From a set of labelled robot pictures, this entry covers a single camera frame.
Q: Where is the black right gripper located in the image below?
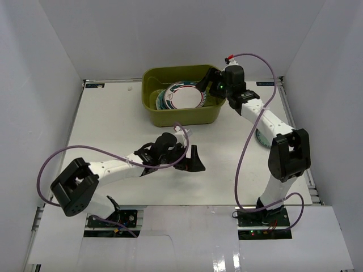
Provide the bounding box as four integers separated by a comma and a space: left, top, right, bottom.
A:
196, 67, 233, 100

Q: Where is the white plate with teal-red rim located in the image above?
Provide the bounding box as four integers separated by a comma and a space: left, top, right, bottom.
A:
163, 81, 207, 109

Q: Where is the teal scalloped plate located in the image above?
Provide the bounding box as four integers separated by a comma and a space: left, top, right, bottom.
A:
155, 90, 168, 110

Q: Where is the small teal patterned plate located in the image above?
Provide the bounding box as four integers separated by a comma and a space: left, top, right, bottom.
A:
255, 129, 272, 149

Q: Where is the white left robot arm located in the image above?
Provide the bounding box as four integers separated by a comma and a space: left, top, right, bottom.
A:
50, 131, 205, 226

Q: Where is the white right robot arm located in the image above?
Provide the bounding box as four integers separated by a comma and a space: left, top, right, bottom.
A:
196, 65, 311, 226

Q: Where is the olive green plastic bin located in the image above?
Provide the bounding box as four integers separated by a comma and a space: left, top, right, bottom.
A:
141, 64, 225, 128

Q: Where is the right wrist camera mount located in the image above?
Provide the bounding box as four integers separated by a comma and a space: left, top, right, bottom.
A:
225, 54, 239, 66

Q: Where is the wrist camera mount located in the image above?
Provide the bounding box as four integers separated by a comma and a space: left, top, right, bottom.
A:
174, 126, 192, 147
225, 54, 239, 66

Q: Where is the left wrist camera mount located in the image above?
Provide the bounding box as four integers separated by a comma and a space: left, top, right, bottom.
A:
174, 126, 192, 147

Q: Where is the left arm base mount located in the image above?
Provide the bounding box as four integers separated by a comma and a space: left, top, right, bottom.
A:
86, 210, 138, 228

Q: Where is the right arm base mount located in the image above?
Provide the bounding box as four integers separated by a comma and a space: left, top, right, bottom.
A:
232, 206, 292, 241

